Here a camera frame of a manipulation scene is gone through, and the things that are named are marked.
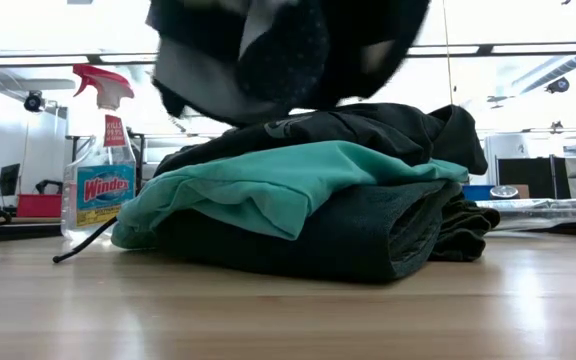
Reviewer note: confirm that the black garment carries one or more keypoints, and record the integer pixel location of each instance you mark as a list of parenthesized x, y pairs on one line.
[(368, 130)]

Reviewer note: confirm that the blue box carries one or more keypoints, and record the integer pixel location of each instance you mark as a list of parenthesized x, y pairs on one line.
[(475, 192)]

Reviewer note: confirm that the black partition panel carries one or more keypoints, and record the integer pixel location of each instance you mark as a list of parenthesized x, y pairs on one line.
[(528, 177)]

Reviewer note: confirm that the Windex spray bottle red trigger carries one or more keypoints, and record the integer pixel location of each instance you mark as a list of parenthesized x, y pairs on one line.
[(98, 195)]

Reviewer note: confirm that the black bin clear lid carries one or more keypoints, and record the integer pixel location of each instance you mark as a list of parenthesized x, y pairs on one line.
[(504, 191)]

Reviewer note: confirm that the dark blue denim jeans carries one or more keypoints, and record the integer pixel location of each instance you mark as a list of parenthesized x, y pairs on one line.
[(348, 240)]

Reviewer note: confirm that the small red bin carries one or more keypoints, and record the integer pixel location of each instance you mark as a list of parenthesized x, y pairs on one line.
[(38, 206)]

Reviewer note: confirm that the clear spray bottle green nozzle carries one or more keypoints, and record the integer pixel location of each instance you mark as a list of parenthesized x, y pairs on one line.
[(543, 212)]

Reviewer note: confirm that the black aluminium table frame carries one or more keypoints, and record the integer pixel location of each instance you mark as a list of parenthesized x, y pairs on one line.
[(8, 231)]

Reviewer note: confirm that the navy patterned garment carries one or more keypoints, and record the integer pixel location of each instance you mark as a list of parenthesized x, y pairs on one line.
[(288, 55)]

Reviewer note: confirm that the black computer monitor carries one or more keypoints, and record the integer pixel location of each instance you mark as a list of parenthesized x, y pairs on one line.
[(9, 180)]

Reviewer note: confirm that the black ceiling spotlight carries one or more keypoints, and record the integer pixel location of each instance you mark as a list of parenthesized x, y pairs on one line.
[(558, 85), (33, 101)]

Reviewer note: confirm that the turquoise shorts white mesh lining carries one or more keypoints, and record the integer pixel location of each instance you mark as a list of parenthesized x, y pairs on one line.
[(268, 185)]

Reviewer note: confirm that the black overhead light bar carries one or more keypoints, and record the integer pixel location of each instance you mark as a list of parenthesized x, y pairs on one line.
[(518, 49)]

